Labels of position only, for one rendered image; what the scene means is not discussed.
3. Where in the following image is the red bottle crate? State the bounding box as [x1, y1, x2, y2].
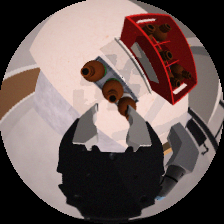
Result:
[120, 13, 197, 105]

